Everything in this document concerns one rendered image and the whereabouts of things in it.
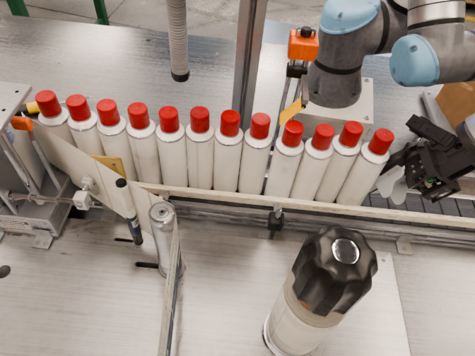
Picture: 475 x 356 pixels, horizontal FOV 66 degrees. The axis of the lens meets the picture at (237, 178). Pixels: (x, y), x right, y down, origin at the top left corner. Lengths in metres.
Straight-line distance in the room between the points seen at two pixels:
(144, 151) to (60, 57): 0.64
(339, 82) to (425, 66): 0.35
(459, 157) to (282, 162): 0.28
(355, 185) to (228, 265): 0.28
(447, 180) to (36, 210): 0.70
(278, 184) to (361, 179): 0.15
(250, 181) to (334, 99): 0.33
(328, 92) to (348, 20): 0.17
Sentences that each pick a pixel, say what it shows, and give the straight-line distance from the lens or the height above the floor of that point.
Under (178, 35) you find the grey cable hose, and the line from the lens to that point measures 0.65.
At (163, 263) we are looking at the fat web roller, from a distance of 0.63.
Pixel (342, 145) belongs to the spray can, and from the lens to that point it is 0.67.
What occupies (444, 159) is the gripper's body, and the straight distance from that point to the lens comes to 0.70.
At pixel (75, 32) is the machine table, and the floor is 0.83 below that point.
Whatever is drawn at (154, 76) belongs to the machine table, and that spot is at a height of 0.83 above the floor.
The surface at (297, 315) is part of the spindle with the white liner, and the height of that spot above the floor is 1.06.
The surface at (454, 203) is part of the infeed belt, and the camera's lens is 0.92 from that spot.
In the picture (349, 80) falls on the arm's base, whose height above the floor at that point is 0.99.
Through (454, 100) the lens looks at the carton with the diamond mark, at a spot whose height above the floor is 0.90.
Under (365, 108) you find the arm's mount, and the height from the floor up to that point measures 0.92.
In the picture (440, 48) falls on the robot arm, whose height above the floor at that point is 1.23.
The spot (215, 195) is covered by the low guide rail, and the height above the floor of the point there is 0.91.
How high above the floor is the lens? 1.50
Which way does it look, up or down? 52 degrees down
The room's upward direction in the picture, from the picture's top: 7 degrees clockwise
